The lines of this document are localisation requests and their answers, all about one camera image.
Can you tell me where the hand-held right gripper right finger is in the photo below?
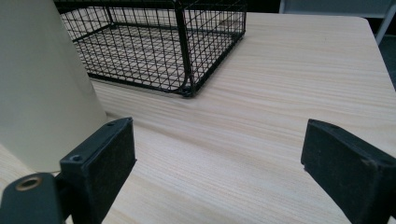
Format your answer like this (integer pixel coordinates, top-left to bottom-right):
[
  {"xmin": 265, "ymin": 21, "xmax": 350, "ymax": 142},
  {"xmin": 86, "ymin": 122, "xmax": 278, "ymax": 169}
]
[{"xmin": 300, "ymin": 118, "xmax": 396, "ymax": 224}]

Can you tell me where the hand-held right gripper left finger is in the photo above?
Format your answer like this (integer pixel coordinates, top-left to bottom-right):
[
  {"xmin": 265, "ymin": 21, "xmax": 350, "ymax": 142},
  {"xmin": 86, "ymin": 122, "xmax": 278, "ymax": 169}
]
[{"xmin": 59, "ymin": 117, "xmax": 137, "ymax": 224}]

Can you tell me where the black wire mesh basket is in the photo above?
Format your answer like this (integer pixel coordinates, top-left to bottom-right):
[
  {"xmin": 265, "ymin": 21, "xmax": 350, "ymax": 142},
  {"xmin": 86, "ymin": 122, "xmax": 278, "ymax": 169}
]
[{"xmin": 53, "ymin": 0, "xmax": 248, "ymax": 98}]

